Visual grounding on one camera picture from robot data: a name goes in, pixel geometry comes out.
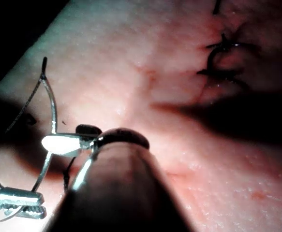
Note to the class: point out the black stitching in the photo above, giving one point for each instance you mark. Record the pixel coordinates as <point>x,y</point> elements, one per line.
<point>219,60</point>

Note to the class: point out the tissue pad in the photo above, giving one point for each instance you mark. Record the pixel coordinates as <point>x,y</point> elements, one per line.
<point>121,72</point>

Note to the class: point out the curved steel needle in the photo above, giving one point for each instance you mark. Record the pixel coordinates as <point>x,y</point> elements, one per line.
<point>52,106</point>

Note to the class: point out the black thread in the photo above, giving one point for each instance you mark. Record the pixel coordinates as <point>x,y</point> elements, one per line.
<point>28,101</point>

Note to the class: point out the left arm needle driver jaw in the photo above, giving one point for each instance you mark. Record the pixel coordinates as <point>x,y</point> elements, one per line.
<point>19,195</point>
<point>27,212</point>

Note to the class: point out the right arm needle driver jaw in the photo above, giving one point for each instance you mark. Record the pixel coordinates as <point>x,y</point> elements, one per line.
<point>61,144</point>
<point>88,129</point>

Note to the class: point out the right arm needle driver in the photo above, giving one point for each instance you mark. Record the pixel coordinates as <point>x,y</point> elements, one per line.
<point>125,137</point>

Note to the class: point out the dark right arm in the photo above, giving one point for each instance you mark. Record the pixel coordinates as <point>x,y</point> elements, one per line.
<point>123,193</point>

